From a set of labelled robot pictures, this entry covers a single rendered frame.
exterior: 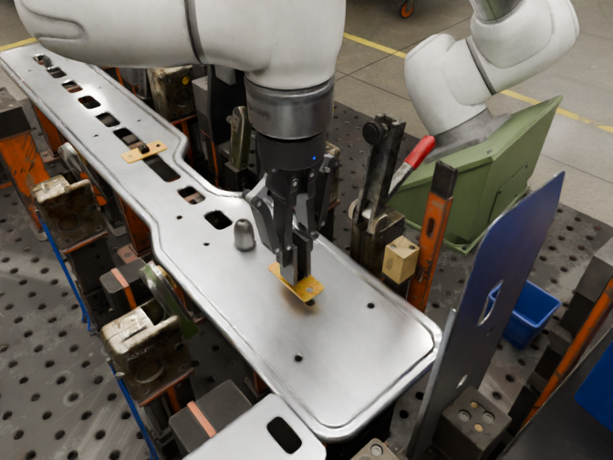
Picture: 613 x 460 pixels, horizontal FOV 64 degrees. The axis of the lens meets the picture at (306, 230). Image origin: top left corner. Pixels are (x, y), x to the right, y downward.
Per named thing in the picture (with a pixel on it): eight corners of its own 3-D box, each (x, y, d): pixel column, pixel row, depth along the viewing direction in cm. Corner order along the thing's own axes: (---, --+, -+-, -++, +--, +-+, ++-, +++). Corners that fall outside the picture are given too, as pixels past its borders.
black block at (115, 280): (127, 383, 93) (79, 277, 74) (178, 351, 98) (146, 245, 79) (147, 413, 89) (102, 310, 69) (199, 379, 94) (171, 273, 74)
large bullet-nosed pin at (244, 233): (232, 249, 79) (227, 218, 74) (248, 241, 80) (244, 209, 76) (243, 260, 77) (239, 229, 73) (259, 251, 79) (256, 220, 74)
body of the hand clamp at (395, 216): (339, 348, 99) (349, 214, 75) (363, 329, 102) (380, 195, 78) (360, 368, 95) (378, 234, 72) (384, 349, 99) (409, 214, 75)
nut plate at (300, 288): (266, 267, 70) (265, 262, 70) (287, 256, 72) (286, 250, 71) (305, 303, 66) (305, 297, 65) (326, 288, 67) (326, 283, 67)
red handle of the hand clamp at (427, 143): (352, 209, 73) (420, 128, 74) (358, 215, 75) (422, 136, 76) (373, 224, 71) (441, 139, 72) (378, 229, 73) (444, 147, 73)
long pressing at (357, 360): (-20, 60, 132) (-22, 54, 131) (65, 39, 143) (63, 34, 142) (330, 459, 54) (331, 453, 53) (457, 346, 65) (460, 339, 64)
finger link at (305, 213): (284, 159, 58) (293, 153, 58) (293, 226, 66) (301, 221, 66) (306, 174, 56) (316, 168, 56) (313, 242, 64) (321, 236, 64)
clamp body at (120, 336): (139, 450, 84) (75, 323, 61) (199, 407, 90) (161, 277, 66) (165, 493, 79) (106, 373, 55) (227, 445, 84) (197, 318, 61)
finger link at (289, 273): (297, 246, 63) (293, 249, 62) (297, 284, 67) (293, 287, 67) (283, 235, 64) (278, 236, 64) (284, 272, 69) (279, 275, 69)
